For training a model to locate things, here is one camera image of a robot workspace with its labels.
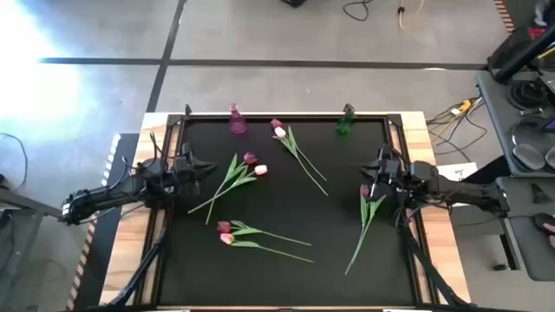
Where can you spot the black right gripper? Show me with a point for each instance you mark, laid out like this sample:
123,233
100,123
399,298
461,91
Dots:
392,175

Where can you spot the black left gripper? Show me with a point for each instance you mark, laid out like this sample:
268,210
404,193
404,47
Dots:
186,171

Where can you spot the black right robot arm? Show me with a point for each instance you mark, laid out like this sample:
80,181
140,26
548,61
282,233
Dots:
459,190

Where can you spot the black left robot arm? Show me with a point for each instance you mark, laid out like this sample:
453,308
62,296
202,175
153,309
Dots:
112,197

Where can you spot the green glass vase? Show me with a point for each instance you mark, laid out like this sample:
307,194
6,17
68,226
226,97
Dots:
344,125

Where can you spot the purple glass vase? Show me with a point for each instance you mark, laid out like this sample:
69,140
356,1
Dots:
237,123

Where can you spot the small black clamp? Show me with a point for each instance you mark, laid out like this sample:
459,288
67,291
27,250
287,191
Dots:
187,110
348,105

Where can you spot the white paper sheet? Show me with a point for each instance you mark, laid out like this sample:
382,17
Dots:
459,171

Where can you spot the black desk support beam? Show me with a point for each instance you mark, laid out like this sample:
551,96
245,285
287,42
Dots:
490,171

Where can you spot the black table mat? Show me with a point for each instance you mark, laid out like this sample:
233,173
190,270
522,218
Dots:
282,281

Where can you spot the black striped-edge floor mat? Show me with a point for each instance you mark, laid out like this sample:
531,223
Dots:
97,260

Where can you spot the black over-ear headphones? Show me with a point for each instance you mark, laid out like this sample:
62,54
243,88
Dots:
528,157

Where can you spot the black caster wheel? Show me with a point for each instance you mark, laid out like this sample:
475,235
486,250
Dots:
503,267

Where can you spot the dark grey desk top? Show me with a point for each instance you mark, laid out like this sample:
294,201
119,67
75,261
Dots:
524,251

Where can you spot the black computer mouse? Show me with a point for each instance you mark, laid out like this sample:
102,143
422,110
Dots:
541,220

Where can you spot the grey metal stand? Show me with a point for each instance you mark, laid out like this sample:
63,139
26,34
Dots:
26,203

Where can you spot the person's hand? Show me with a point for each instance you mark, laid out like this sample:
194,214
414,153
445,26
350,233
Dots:
551,236

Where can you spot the black pole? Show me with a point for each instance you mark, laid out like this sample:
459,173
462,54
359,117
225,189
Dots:
524,52

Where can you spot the orange black striped strip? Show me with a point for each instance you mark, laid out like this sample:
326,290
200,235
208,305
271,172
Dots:
504,15

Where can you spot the small red item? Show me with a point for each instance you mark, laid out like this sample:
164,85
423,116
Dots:
537,33

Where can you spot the person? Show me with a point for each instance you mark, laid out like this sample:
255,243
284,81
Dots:
544,13

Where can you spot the black metal table frame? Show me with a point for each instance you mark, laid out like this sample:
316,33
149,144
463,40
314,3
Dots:
395,123

